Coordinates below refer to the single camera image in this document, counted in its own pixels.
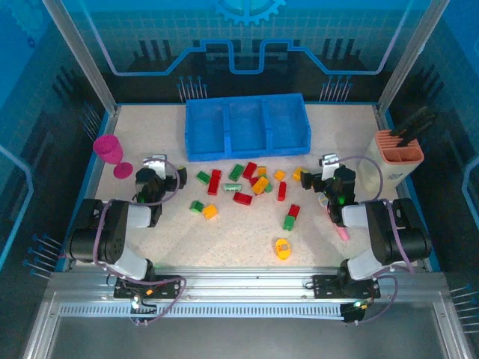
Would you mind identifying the blue three-compartment plastic bin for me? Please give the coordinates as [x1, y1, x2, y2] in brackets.
[184, 93, 312, 162]

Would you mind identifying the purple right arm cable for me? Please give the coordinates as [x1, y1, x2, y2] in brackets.
[336, 155, 416, 326]

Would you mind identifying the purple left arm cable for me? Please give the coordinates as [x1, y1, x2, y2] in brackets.
[91, 156, 188, 326]

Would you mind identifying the small black controller board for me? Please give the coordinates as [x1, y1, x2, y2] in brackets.
[341, 298, 371, 323]
[129, 295, 158, 315]

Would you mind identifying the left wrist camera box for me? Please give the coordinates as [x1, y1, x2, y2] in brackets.
[143, 153, 168, 181]

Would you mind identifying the aluminium frame rail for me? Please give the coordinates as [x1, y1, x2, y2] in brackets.
[44, 266, 450, 301]

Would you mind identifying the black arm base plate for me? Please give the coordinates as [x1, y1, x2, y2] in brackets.
[312, 274, 382, 300]
[113, 274, 185, 301]

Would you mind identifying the slotted cable duct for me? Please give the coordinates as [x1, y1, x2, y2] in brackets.
[58, 301, 347, 319]

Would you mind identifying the black utensil handle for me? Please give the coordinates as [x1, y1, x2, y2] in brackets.
[397, 113, 439, 147]
[388, 105, 428, 138]

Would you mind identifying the aluminium frame post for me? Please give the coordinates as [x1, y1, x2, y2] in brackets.
[40, 0, 120, 115]
[376, 0, 452, 117]

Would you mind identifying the long yellow-orange lego brick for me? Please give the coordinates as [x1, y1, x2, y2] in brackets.
[251, 176, 270, 195]

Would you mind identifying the pink plastic goblet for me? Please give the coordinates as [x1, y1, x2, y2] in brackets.
[92, 134, 135, 180]

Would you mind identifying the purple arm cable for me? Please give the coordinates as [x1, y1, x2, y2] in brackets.
[91, 156, 188, 326]
[336, 155, 416, 326]

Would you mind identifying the orange oval toy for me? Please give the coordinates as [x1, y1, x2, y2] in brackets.
[274, 238, 294, 261]

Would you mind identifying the pink marker pen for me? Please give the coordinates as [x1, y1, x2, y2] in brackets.
[317, 192, 351, 242]

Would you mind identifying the beige utensil holder salmon rim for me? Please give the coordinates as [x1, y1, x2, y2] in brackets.
[358, 129, 426, 194]

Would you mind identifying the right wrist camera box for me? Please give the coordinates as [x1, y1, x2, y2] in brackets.
[317, 153, 340, 180]

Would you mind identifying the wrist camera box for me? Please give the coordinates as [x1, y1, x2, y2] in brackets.
[143, 153, 168, 181]
[317, 153, 340, 180]

